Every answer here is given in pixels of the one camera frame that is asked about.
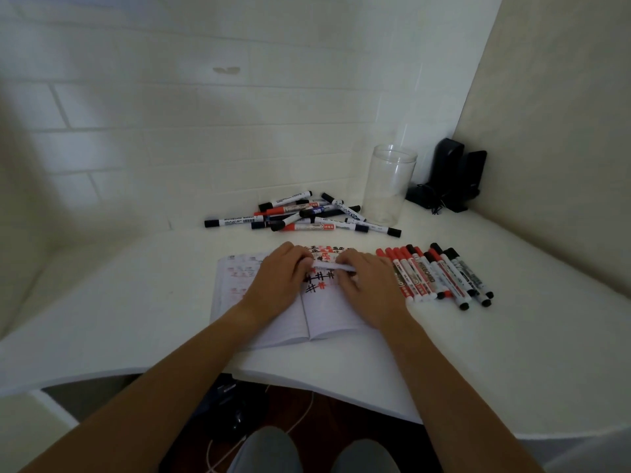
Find person's left hand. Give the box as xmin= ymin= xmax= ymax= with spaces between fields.
xmin=244 ymin=242 xmax=315 ymax=325

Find person's right hand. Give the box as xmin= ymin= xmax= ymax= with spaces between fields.
xmin=335 ymin=248 xmax=411 ymax=332

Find person's right forearm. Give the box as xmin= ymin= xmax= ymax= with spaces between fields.
xmin=381 ymin=314 xmax=545 ymax=473

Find person's left forearm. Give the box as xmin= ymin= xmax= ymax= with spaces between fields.
xmin=20 ymin=304 xmax=271 ymax=473

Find pile of marker pens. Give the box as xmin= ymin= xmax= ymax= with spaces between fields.
xmin=204 ymin=190 xmax=402 ymax=239

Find open white notebook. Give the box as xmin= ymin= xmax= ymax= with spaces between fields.
xmin=210 ymin=245 xmax=376 ymax=351

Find row of marker pens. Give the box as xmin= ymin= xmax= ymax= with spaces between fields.
xmin=376 ymin=242 xmax=495 ymax=311

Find clear plastic jar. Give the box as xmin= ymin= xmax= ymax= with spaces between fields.
xmin=362 ymin=145 xmax=418 ymax=227

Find tall black speaker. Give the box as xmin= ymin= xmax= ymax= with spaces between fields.
xmin=406 ymin=138 xmax=465 ymax=209

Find small black speaker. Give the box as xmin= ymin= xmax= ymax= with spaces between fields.
xmin=446 ymin=150 xmax=488 ymax=214

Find black bag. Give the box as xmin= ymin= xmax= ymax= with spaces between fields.
xmin=195 ymin=373 xmax=270 ymax=445

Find person's right leg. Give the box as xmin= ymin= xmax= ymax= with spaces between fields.
xmin=331 ymin=439 xmax=400 ymax=473

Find person's leg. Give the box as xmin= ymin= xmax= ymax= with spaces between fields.
xmin=231 ymin=427 xmax=304 ymax=473
xmin=331 ymin=439 xmax=400 ymax=473

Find person's left leg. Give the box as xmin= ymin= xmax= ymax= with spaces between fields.
xmin=231 ymin=427 xmax=304 ymax=473

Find white cable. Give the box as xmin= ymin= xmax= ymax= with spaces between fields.
xmin=205 ymin=390 xmax=316 ymax=473

